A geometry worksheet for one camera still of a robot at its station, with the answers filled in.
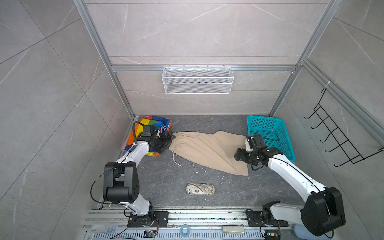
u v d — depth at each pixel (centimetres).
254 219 73
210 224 73
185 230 70
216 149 99
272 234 70
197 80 101
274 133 107
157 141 83
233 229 67
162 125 99
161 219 73
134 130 70
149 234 70
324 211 39
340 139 67
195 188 80
